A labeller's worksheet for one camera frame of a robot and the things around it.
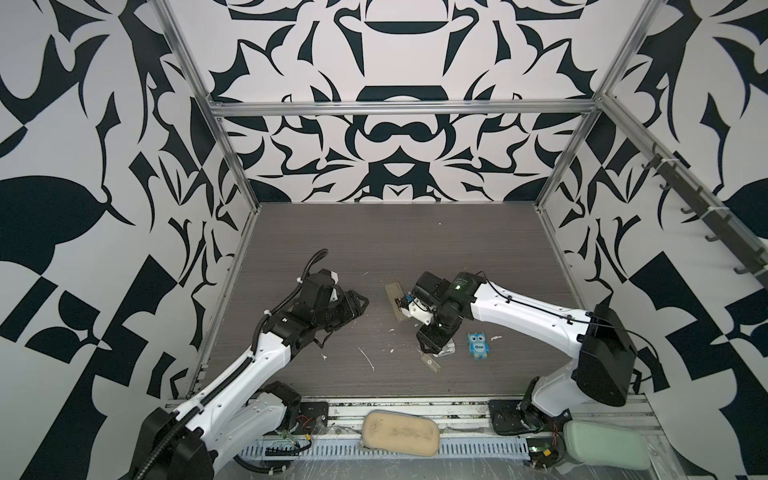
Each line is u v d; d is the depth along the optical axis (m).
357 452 0.70
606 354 0.42
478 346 0.85
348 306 0.70
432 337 0.69
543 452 0.71
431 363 0.83
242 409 0.47
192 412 0.41
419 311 0.70
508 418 0.74
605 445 0.68
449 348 0.83
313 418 0.73
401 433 0.69
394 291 0.94
